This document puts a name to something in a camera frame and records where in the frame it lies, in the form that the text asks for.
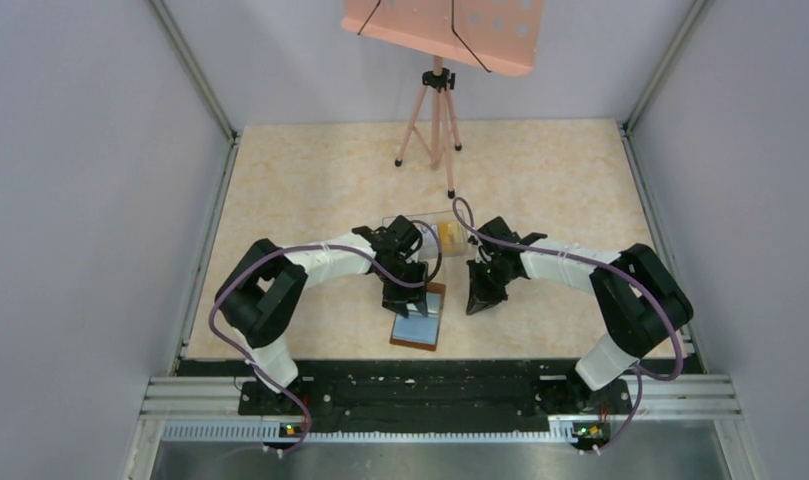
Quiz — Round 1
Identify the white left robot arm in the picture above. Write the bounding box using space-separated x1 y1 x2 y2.
211 215 434 414

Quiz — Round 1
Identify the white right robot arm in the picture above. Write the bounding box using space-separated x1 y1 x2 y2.
466 217 694 412

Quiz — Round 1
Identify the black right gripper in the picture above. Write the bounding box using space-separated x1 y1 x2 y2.
468 257 518 315

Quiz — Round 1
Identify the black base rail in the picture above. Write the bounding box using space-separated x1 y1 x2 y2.
236 358 634 437

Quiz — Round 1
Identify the pink music stand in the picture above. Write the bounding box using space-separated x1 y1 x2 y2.
341 0 546 199

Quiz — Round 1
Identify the brown leather card holder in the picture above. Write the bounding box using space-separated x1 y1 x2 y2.
389 283 446 352

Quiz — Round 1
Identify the gold VIP card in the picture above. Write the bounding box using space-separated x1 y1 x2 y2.
438 222 468 257

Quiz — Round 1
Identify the clear plastic card box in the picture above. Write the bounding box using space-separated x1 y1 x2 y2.
405 210 471 261

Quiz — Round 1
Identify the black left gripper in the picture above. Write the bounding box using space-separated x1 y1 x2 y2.
376 258 428 318

